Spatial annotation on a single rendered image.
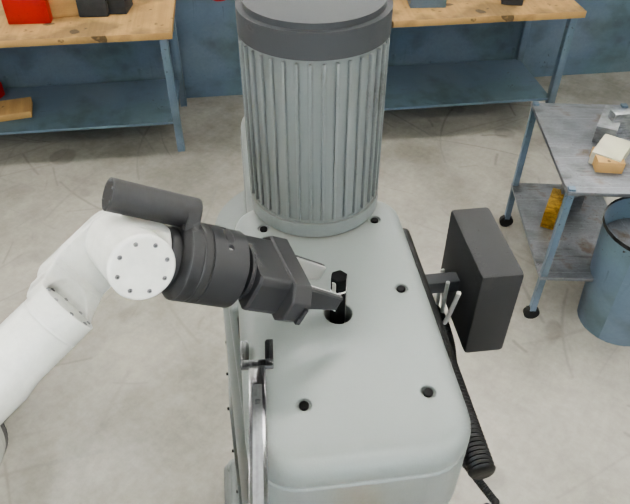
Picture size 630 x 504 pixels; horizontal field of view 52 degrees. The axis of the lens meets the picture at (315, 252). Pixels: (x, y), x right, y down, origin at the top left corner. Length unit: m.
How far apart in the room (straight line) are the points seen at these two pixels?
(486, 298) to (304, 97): 0.56
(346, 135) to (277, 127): 0.09
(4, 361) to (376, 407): 0.39
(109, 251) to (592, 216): 3.39
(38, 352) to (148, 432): 2.41
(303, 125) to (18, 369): 0.44
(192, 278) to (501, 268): 0.67
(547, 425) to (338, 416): 2.47
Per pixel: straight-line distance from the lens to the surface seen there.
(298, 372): 0.78
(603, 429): 3.24
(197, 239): 0.66
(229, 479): 2.68
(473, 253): 1.20
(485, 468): 0.83
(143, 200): 0.65
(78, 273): 0.71
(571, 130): 3.49
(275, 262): 0.73
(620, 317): 3.45
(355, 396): 0.76
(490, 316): 1.24
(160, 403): 3.14
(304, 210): 0.92
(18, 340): 0.66
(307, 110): 0.83
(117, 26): 4.44
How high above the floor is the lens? 2.51
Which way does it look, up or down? 42 degrees down
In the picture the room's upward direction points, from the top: straight up
